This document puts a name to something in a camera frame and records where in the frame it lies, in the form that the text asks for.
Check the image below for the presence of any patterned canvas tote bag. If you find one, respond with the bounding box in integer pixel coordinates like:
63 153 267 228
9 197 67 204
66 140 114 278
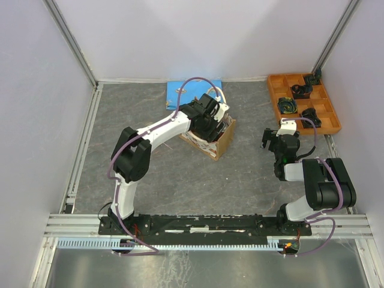
179 86 236 161

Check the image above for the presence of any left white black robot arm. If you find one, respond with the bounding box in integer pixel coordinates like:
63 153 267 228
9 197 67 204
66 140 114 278
107 94 229 234

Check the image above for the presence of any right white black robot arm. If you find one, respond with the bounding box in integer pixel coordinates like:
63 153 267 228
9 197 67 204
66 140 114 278
258 128 357 235

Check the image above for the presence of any blue printed folded cloth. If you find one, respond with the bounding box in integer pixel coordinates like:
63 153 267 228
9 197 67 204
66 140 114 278
166 79 217 110

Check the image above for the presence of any rolled dark sock left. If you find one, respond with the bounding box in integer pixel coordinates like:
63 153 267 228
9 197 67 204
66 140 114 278
277 97 298 115

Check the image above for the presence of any rolled dark sock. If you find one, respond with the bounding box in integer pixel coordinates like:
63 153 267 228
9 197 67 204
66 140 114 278
277 97 298 115
300 107 322 128
303 68 322 86
290 84 313 100

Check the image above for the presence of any rolled dark sock bottom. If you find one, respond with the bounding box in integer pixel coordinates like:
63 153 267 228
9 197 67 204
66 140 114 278
300 107 322 128

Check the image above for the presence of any rolled dark sock middle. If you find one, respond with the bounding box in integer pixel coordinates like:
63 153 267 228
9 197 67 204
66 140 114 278
290 84 313 100

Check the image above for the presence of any rolled dark sock top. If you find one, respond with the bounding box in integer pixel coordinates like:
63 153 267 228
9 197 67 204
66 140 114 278
303 68 322 86

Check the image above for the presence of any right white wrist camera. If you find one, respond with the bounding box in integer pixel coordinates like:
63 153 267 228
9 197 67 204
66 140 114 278
276 118 297 136

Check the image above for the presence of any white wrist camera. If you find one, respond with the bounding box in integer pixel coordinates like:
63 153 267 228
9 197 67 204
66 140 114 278
214 96 230 122
276 118 297 136

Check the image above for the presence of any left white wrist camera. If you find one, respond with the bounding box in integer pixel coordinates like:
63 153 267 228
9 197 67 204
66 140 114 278
214 96 230 122

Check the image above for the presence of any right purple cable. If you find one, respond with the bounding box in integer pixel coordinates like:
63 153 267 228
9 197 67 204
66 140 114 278
281 117 344 259

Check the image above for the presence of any aluminium frame rail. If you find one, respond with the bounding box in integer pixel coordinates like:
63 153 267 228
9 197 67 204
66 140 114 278
43 214 373 239

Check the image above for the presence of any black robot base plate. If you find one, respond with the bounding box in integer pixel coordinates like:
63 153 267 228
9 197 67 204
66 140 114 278
98 213 313 245

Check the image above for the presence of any blue slotted cable duct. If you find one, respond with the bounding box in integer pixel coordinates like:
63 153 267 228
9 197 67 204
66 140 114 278
56 237 283 251

